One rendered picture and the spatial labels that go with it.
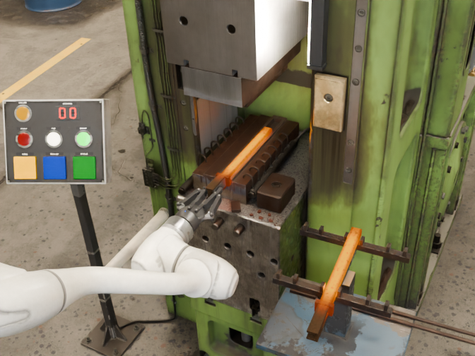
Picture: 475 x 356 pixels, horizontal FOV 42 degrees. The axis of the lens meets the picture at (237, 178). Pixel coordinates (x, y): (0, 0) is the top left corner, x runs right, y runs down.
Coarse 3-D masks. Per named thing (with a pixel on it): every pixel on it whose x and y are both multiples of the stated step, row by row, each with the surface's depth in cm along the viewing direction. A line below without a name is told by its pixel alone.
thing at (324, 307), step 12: (348, 240) 170; (348, 252) 166; (336, 264) 162; (348, 264) 164; (336, 276) 159; (336, 288) 155; (324, 300) 152; (324, 312) 149; (312, 324) 146; (312, 336) 145
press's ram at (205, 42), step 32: (160, 0) 169; (192, 0) 164; (224, 0) 160; (256, 0) 156; (288, 0) 174; (192, 32) 170; (224, 32) 165; (256, 32) 160; (288, 32) 180; (192, 64) 176; (224, 64) 171; (256, 64) 166
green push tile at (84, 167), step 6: (78, 156) 201; (84, 156) 201; (90, 156) 201; (78, 162) 201; (84, 162) 201; (90, 162) 200; (78, 168) 201; (84, 168) 201; (90, 168) 201; (78, 174) 201; (84, 174) 201; (90, 174) 201
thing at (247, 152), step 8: (264, 128) 217; (256, 136) 212; (264, 136) 212; (248, 144) 209; (256, 144) 208; (248, 152) 205; (240, 160) 201; (232, 168) 197; (216, 176) 192; (224, 176) 192; (216, 184) 189; (208, 192) 188
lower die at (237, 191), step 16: (240, 128) 223; (256, 128) 220; (288, 128) 219; (224, 144) 214; (240, 144) 212; (272, 144) 211; (208, 160) 207; (224, 160) 205; (272, 160) 208; (192, 176) 202; (208, 176) 198; (240, 176) 197; (256, 176) 198; (224, 192) 199; (240, 192) 195
